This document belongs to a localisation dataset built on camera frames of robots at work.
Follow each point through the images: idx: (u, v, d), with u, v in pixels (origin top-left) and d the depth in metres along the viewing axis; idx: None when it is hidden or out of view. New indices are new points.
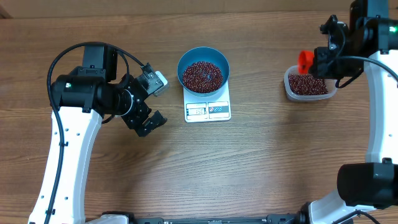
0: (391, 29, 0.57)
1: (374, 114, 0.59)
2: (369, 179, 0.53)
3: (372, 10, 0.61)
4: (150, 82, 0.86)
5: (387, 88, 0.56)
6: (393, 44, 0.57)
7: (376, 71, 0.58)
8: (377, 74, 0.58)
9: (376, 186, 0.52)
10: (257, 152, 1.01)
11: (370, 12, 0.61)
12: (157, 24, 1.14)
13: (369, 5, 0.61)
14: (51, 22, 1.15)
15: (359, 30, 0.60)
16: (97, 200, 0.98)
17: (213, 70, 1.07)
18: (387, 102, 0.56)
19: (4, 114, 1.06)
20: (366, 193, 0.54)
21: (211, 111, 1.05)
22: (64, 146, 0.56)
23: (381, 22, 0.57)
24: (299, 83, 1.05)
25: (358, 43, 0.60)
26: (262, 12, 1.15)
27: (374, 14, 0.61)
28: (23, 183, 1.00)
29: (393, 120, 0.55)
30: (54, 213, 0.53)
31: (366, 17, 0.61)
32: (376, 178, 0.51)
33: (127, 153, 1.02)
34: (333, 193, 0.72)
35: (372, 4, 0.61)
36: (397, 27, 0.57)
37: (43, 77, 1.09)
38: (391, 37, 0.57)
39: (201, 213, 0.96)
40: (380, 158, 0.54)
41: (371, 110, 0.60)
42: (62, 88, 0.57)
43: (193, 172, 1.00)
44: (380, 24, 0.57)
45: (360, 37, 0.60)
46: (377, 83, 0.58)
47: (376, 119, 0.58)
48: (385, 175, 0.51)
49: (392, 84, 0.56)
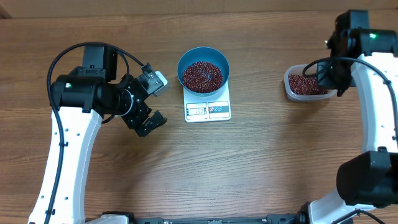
0: (372, 36, 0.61)
1: (364, 109, 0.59)
2: (366, 169, 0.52)
3: (354, 22, 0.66)
4: (150, 82, 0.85)
5: (374, 83, 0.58)
6: (375, 48, 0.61)
7: (361, 69, 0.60)
8: (362, 71, 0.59)
9: (374, 175, 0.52)
10: (257, 152, 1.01)
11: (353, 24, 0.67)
12: (157, 24, 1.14)
13: (351, 19, 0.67)
14: (51, 22, 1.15)
15: (344, 38, 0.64)
16: (97, 200, 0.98)
17: (213, 70, 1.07)
18: (375, 95, 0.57)
19: (4, 114, 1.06)
20: (366, 185, 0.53)
21: (211, 111, 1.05)
22: (64, 146, 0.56)
23: (363, 30, 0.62)
24: (299, 83, 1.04)
25: (342, 50, 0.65)
26: (262, 12, 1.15)
27: (356, 26, 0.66)
28: (23, 183, 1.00)
29: (384, 112, 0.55)
30: (54, 213, 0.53)
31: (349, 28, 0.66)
32: (373, 167, 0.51)
33: (127, 153, 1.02)
34: (333, 193, 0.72)
35: (355, 17, 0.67)
36: (378, 35, 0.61)
37: (43, 77, 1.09)
38: (372, 42, 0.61)
39: (201, 212, 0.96)
40: (375, 148, 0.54)
41: (362, 106, 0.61)
42: (62, 88, 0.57)
43: (193, 171, 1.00)
44: (360, 32, 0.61)
45: (345, 44, 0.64)
46: (363, 79, 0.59)
47: (367, 113, 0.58)
48: (382, 163, 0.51)
49: (379, 79, 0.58)
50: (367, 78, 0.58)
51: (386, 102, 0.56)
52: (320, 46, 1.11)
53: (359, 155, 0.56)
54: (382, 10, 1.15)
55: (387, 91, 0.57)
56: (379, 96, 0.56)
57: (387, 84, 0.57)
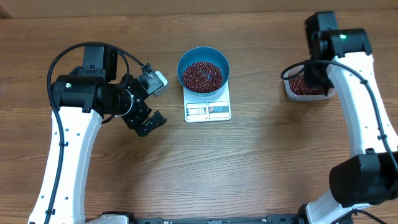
0: (342, 37, 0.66)
1: (347, 111, 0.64)
2: (357, 173, 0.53)
3: (324, 24, 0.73)
4: (150, 82, 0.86)
5: (352, 86, 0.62)
6: (346, 49, 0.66)
7: (337, 71, 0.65)
8: (340, 74, 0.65)
9: (365, 178, 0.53)
10: (257, 152, 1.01)
11: (323, 26, 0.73)
12: (157, 24, 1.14)
13: (320, 22, 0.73)
14: (51, 22, 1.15)
15: (316, 42, 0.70)
16: (97, 200, 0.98)
17: (213, 70, 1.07)
18: (356, 98, 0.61)
19: (4, 114, 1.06)
20: (359, 188, 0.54)
21: (211, 111, 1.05)
22: (64, 146, 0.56)
23: (333, 33, 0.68)
24: (299, 83, 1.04)
25: (317, 53, 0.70)
26: (262, 12, 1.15)
27: (326, 27, 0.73)
28: (23, 183, 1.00)
29: (365, 112, 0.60)
30: (54, 213, 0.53)
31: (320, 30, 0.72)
32: (363, 170, 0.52)
33: (127, 153, 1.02)
34: (328, 195, 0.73)
35: (323, 20, 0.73)
36: (347, 35, 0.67)
37: (43, 77, 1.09)
38: (343, 43, 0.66)
39: (201, 212, 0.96)
40: (363, 150, 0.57)
41: (344, 109, 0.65)
42: (62, 88, 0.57)
43: (193, 171, 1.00)
44: (331, 35, 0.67)
45: (318, 47, 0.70)
46: (342, 83, 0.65)
47: (349, 116, 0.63)
48: (372, 166, 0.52)
49: (356, 81, 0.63)
50: (346, 83, 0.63)
51: (366, 104, 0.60)
52: None
53: (347, 160, 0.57)
54: (381, 10, 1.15)
55: (365, 91, 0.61)
56: (357, 98, 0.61)
57: (364, 85, 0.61)
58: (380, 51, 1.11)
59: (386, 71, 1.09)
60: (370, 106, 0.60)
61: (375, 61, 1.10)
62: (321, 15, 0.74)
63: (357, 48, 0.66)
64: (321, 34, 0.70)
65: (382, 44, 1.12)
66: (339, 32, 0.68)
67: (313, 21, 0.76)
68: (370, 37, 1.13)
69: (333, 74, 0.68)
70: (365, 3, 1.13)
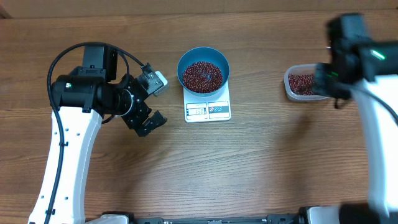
0: (378, 55, 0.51)
1: (370, 150, 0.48)
2: None
3: (350, 32, 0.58)
4: (150, 82, 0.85)
5: (382, 124, 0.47)
6: (382, 71, 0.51)
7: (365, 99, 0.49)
8: (367, 104, 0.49)
9: None
10: (257, 152, 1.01)
11: (349, 33, 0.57)
12: (157, 24, 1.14)
13: (346, 29, 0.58)
14: (51, 22, 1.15)
15: (343, 56, 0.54)
16: (97, 200, 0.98)
17: (213, 70, 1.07)
18: (385, 140, 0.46)
19: (4, 114, 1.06)
20: None
21: (211, 111, 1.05)
22: (64, 146, 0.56)
23: (361, 46, 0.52)
24: (299, 83, 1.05)
25: (344, 70, 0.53)
26: (262, 12, 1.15)
27: (353, 36, 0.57)
28: (23, 183, 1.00)
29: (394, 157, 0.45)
30: (54, 213, 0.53)
31: (346, 40, 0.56)
32: None
33: (127, 153, 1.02)
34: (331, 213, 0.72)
35: (349, 27, 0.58)
36: (380, 50, 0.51)
37: (43, 77, 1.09)
38: (379, 64, 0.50)
39: (201, 213, 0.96)
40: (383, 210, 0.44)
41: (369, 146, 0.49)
42: (62, 88, 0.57)
43: (193, 172, 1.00)
44: (364, 49, 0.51)
45: (344, 63, 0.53)
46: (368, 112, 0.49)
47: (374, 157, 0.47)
48: None
49: (387, 118, 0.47)
50: (374, 117, 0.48)
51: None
52: (319, 46, 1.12)
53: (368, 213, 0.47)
54: (382, 10, 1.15)
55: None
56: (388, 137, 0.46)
57: None
58: None
59: None
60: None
61: None
62: (348, 17, 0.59)
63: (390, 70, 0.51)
64: (348, 46, 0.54)
65: None
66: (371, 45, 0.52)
67: (334, 27, 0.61)
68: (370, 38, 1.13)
69: (360, 99, 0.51)
70: (365, 3, 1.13)
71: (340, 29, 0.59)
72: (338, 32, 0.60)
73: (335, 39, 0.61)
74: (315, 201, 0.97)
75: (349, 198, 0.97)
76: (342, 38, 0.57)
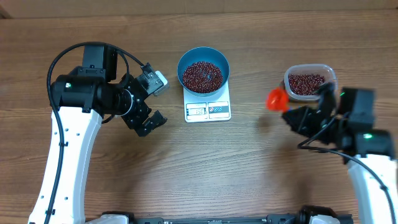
0: (367, 136, 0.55)
1: (360, 209, 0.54)
2: None
3: (359, 106, 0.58)
4: (150, 82, 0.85)
5: (371, 191, 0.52)
6: (372, 150, 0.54)
7: (357, 170, 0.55)
8: (359, 173, 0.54)
9: None
10: (257, 152, 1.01)
11: (357, 108, 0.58)
12: (157, 24, 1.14)
13: (356, 101, 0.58)
14: (51, 22, 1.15)
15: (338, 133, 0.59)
16: (97, 200, 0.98)
17: (213, 70, 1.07)
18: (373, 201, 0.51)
19: (4, 114, 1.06)
20: None
21: (211, 111, 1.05)
22: (64, 146, 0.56)
23: (354, 128, 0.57)
24: (299, 83, 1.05)
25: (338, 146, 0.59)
26: (262, 12, 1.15)
27: (359, 110, 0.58)
28: (23, 183, 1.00)
29: (381, 214, 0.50)
30: (54, 213, 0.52)
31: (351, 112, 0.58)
32: None
33: (127, 153, 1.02)
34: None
35: (360, 102, 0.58)
36: (372, 133, 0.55)
37: (43, 77, 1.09)
38: (369, 144, 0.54)
39: (201, 213, 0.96)
40: None
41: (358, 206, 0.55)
42: (61, 88, 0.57)
43: (193, 172, 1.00)
44: (356, 131, 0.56)
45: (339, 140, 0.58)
46: (359, 181, 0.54)
47: (362, 215, 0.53)
48: None
49: (375, 186, 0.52)
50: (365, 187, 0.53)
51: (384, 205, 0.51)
52: (319, 46, 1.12)
53: None
54: (381, 10, 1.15)
55: (384, 199, 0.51)
56: (377, 203, 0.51)
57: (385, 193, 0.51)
58: (380, 51, 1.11)
59: (386, 71, 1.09)
60: (388, 207, 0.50)
61: (375, 62, 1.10)
62: (361, 93, 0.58)
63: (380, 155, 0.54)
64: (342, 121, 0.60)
65: (382, 44, 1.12)
66: (364, 126, 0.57)
67: (349, 94, 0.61)
68: (370, 38, 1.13)
69: (352, 172, 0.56)
70: (365, 3, 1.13)
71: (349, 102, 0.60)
72: (349, 102, 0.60)
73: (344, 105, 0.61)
74: (315, 201, 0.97)
75: (349, 198, 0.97)
76: (350, 111, 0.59)
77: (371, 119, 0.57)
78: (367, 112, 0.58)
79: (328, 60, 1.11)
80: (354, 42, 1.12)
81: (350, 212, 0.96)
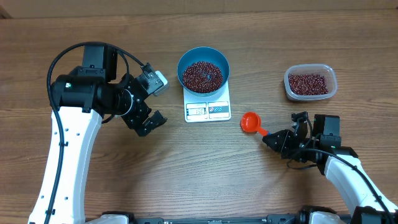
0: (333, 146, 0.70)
1: (347, 193, 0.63)
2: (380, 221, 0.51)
3: (328, 129, 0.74)
4: (150, 82, 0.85)
5: (346, 173, 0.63)
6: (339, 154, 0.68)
7: (332, 164, 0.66)
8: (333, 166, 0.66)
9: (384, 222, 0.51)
10: (257, 152, 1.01)
11: (326, 130, 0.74)
12: (157, 24, 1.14)
13: (325, 125, 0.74)
14: (51, 22, 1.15)
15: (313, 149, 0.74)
16: (97, 200, 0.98)
17: (213, 70, 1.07)
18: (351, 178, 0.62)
19: (4, 113, 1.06)
20: None
21: (211, 111, 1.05)
22: (64, 146, 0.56)
23: (326, 145, 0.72)
24: (299, 83, 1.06)
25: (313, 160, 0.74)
26: (262, 12, 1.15)
27: (328, 132, 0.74)
28: (23, 183, 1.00)
29: (362, 186, 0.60)
30: (54, 213, 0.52)
31: (323, 133, 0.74)
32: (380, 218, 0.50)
33: (127, 153, 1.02)
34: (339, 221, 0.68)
35: (329, 125, 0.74)
36: (336, 146, 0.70)
37: (43, 77, 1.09)
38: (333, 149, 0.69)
39: (201, 213, 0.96)
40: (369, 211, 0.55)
41: (344, 192, 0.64)
42: (62, 88, 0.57)
43: (192, 171, 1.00)
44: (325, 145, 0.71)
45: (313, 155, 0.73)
46: (337, 173, 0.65)
47: (350, 196, 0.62)
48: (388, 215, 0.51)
49: (347, 168, 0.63)
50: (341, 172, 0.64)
51: (360, 180, 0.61)
52: (319, 46, 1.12)
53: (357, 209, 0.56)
54: (380, 10, 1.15)
55: (358, 177, 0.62)
56: (355, 180, 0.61)
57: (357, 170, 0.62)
58: (380, 51, 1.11)
59: (386, 71, 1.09)
60: (363, 180, 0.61)
61: (374, 61, 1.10)
62: (328, 119, 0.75)
63: (349, 155, 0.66)
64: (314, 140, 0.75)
65: (382, 44, 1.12)
66: (334, 143, 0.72)
67: (320, 119, 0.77)
68: (370, 38, 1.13)
69: (329, 171, 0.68)
70: (365, 3, 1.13)
71: (319, 126, 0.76)
72: (320, 126, 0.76)
73: (317, 129, 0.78)
74: (315, 201, 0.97)
75: None
76: (321, 132, 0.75)
77: (339, 139, 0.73)
78: (335, 134, 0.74)
79: (328, 60, 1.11)
80: (354, 42, 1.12)
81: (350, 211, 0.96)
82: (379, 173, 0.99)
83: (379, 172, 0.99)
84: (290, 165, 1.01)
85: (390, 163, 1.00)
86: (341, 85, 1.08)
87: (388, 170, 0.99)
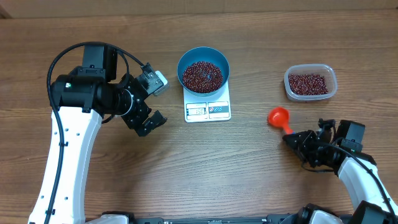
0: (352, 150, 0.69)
1: (356, 193, 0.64)
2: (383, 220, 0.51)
3: (350, 135, 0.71)
4: (150, 82, 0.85)
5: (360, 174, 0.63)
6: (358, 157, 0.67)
7: (346, 164, 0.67)
8: (348, 167, 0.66)
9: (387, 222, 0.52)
10: (257, 152, 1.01)
11: (349, 135, 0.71)
12: (157, 24, 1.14)
13: (348, 130, 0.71)
14: (51, 22, 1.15)
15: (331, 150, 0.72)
16: (97, 200, 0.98)
17: (213, 70, 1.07)
18: (364, 180, 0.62)
19: (4, 113, 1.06)
20: None
21: (211, 111, 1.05)
22: (64, 146, 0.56)
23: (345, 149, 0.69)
24: (299, 83, 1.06)
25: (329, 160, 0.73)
26: (262, 12, 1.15)
27: (350, 137, 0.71)
28: (23, 183, 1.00)
29: (373, 188, 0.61)
30: (54, 213, 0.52)
31: (344, 137, 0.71)
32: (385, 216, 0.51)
33: (127, 153, 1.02)
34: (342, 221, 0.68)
35: (353, 131, 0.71)
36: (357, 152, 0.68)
37: (43, 77, 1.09)
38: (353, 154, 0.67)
39: (201, 213, 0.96)
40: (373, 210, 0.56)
41: (353, 192, 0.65)
42: (61, 88, 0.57)
43: (193, 171, 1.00)
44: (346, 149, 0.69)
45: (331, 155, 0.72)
46: (351, 173, 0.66)
47: (358, 196, 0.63)
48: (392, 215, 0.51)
49: (362, 170, 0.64)
50: (355, 173, 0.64)
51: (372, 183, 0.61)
52: (319, 46, 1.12)
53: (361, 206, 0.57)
54: (380, 10, 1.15)
55: (371, 180, 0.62)
56: (367, 182, 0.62)
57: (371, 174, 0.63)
58: (380, 51, 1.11)
59: (386, 71, 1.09)
60: (375, 183, 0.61)
61: (374, 61, 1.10)
62: (353, 125, 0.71)
63: (367, 162, 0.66)
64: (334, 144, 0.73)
65: (382, 44, 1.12)
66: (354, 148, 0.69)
67: (344, 125, 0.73)
68: (370, 38, 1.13)
69: (344, 171, 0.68)
70: (365, 3, 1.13)
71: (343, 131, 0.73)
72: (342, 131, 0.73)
73: (338, 134, 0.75)
74: (315, 201, 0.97)
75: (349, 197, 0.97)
76: (343, 136, 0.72)
77: (360, 146, 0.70)
78: (357, 141, 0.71)
79: (328, 60, 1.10)
80: (354, 42, 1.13)
81: (350, 211, 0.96)
82: (379, 173, 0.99)
83: (379, 172, 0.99)
84: (305, 167, 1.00)
85: (390, 163, 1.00)
86: (341, 85, 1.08)
87: (388, 170, 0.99)
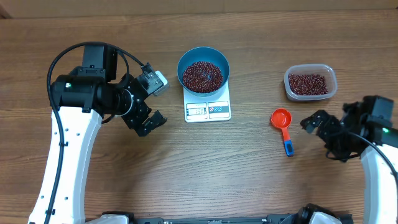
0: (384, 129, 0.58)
1: (369, 191, 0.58)
2: None
3: (377, 110, 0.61)
4: (150, 82, 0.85)
5: (382, 177, 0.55)
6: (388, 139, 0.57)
7: (371, 157, 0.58)
8: (372, 159, 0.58)
9: None
10: (257, 152, 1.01)
11: (375, 111, 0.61)
12: (157, 24, 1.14)
13: (374, 106, 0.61)
14: (51, 22, 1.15)
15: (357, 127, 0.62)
16: (97, 200, 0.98)
17: (213, 70, 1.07)
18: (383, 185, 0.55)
19: (4, 114, 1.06)
20: None
21: (211, 111, 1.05)
22: (64, 146, 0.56)
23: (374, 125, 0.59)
24: (299, 83, 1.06)
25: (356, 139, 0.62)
26: (262, 12, 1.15)
27: (377, 114, 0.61)
28: (23, 183, 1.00)
29: (388, 204, 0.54)
30: (54, 213, 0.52)
31: (370, 114, 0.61)
32: None
33: (127, 153, 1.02)
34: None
35: (380, 106, 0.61)
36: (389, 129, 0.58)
37: (43, 77, 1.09)
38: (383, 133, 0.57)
39: (201, 213, 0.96)
40: None
41: (367, 191, 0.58)
42: (62, 88, 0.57)
43: (193, 171, 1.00)
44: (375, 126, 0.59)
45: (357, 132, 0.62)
46: (371, 167, 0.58)
47: (370, 203, 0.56)
48: None
49: (387, 172, 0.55)
50: (376, 172, 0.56)
51: (393, 192, 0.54)
52: (319, 46, 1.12)
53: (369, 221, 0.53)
54: (380, 10, 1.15)
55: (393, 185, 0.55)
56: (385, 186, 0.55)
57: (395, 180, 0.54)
58: (380, 51, 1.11)
59: (386, 71, 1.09)
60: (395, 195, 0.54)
61: (374, 62, 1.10)
62: (380, 100, 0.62)
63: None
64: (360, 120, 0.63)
65: (382, 44, 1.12)
66: (382, 122, 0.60)
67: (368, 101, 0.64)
68: (370, 38, 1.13)
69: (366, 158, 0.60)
70: (365, 3, 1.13)
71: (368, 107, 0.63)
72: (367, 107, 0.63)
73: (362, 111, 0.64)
74: (315, 201, 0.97)
75: (349, 197, 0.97)
76: (369, 112, 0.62)
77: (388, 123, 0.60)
78: (385, 117, 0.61)
79: (328, 60, 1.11)
80: (354, 42, 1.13)
81: (350, 211, 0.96)
82: None
83: None
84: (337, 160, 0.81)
85: None
86: (341, 85, 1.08)
87: None
